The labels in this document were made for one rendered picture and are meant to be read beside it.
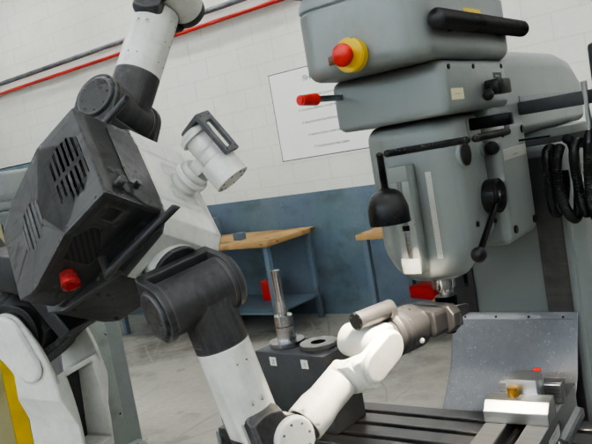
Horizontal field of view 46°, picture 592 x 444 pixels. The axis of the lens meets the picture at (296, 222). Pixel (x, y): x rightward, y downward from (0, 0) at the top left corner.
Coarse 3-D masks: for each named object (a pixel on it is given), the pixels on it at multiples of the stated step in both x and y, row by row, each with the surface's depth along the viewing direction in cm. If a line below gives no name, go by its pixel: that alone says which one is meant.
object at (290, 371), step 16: (304, 336) 173; (256, 352) 172; (272, 352) 168; (288, 352) 166; (304, 352) 164; (320, 352) 161; (336, 352) 161; (272, 368) 169; (288, 368) 166; (304, 368) 162; (320, 368) 159; (272, 384) 170; (288, 384) 167; (304, 384) 163; (288, 400) 168; (352, 400) 165; (352, 416) 165; (336, 432) 160
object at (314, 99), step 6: (300, 96) 127; (306, 96) 127; (312, 96) 129; (318, 96) 130; (324, 96) 133; (330, 96) 135; (336, 96) 136; (342, 96) 138; (300, 102) 127; (306, 102) 127; (312, 102) 129; (318, 102) 130
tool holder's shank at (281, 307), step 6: (270, 270) 171; (276, 270) 170; (276, 276) 170; (276, 282) 170; (276, 288) 170; (282, 288) 171; (276, 294) 171; (282, 294) 171; (276, 300) 171; (282, 300) 171; (276, 306) 171; (282, 306) 171; (276, 312) 172; (282, 312) 171
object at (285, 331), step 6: (276, 324) 171; (282, 324) 170; (288, 324) 170; (276, 330) 172; (282, 330) 170; (288, 330) 170; (294, 330) 172; (282, 336) 170; (288, 336) 170; (294, 336) 171; (282, 342) 171
